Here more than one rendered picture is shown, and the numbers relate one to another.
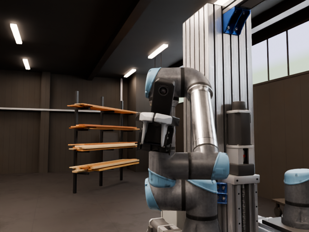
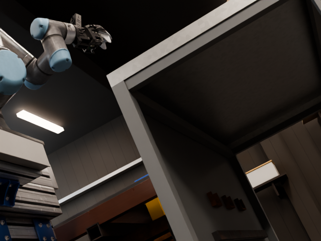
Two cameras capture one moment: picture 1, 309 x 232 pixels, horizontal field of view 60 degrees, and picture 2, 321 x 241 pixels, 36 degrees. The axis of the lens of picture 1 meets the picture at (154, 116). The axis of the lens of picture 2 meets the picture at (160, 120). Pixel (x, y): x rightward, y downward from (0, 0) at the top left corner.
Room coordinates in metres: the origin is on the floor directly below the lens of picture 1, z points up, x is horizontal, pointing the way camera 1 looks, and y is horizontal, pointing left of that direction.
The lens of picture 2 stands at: (1.90, 0.95, 0.42)
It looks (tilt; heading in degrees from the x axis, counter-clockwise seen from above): 20 degrees up; 212
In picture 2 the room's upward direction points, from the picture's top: 24 degrees counter-clockwise
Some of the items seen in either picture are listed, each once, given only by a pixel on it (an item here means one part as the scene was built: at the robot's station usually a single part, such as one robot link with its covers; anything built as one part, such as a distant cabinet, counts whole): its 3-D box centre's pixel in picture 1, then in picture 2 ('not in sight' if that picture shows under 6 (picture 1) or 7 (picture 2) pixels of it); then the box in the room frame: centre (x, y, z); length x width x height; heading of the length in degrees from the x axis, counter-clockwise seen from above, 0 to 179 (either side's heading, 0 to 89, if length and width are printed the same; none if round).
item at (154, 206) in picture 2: not in sight; (155, 205); (0.46, -0.11, 0.78); 0.05 x 0.05 x 0.19; 17
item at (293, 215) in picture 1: (300, 211); not in sight; (1.20, -0.64, 1.09); 0.15 x 0.15 x 0.10
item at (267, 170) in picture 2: not in sight; (263, 175); (-5.13, -2.12, 1.68); 0.47 x 0.39 x 0.26; 111
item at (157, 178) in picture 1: (168, 166); (55, 56); (0.76, -0.04, 1.34); 0.11 x 0.08 x 0.11; 85
